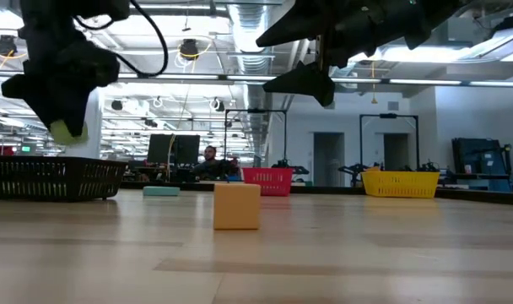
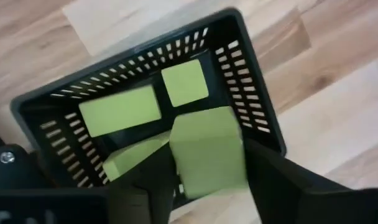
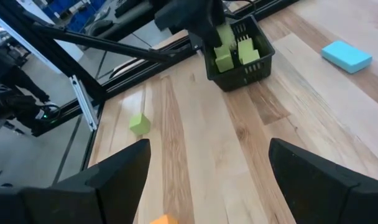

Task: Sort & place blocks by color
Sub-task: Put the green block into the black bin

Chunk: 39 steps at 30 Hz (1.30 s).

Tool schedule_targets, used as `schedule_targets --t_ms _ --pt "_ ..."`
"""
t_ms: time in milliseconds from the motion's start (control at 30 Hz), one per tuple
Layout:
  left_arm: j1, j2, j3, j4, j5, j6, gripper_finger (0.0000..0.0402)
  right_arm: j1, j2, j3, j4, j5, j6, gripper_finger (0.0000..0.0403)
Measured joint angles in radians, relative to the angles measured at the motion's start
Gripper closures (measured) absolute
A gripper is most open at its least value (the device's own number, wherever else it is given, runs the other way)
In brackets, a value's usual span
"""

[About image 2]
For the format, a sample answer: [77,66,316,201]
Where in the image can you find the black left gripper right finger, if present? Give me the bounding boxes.
[243,138,378,224]

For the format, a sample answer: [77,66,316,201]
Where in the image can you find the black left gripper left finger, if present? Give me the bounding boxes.
[106,144,180,224]

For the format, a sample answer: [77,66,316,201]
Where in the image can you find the green foam cube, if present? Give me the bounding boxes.
[160,58,210,108]
[101,130,173,183]

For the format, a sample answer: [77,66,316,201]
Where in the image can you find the green tall foam block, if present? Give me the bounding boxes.
[168,105,249,200]

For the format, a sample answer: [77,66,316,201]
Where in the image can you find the green arch foam block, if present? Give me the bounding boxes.
[78,84,163,138]

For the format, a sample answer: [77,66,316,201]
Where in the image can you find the black plastic basket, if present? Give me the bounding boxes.
[9,6,287,209]

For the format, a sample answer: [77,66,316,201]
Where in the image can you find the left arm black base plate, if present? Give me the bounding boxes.
[0,126,55,191]

